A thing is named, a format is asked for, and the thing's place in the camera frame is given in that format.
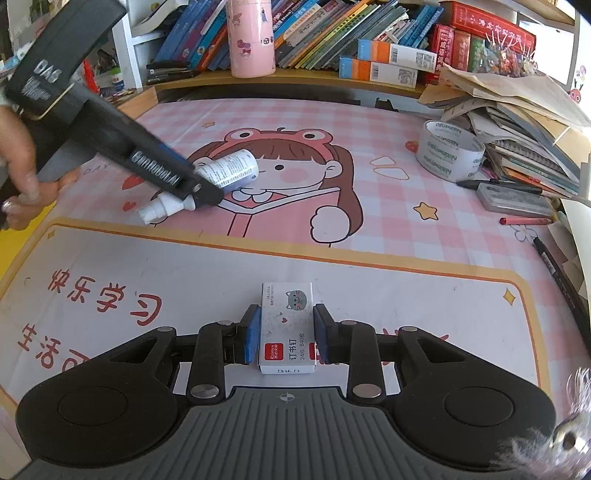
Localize white staples box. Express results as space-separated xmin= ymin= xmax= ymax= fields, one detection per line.
xmin=259 ymin=282 xmax=317 ymax=375

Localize white spray bottle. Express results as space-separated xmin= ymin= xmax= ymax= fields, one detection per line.
xmin=138 ymin=149 xmax=259 ymax=225

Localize person's left hand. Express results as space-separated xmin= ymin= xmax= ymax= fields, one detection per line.
xmin=1 ymin=105 xmax=80 ymax=231

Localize chessboard box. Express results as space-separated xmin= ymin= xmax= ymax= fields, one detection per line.
xmin=113 ymin=86 xmax=159 ymax=120

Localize pink checkered tablecloth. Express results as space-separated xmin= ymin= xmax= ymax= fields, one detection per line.
xmin=1 ymin=99 xmax=589 ymax=411

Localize yellow cardboard box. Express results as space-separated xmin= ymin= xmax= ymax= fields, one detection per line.
xmin=0 ymin=203 xmax=55 ymax=276

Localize pink cylinder cup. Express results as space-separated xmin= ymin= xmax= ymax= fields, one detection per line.
xmin=225 ymin=0 xmax=276 ymax=79

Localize white tape roll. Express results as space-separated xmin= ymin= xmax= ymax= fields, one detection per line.
xmin=416 ymin=120 xmax=485 ymax=183

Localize stack of papers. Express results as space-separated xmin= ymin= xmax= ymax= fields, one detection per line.
xmin=419 ymin=65 xmax=590 ymax=206

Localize white bookshelf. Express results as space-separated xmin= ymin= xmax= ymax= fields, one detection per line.
xmin=112 ymin=1 xmax=583 ymax=90

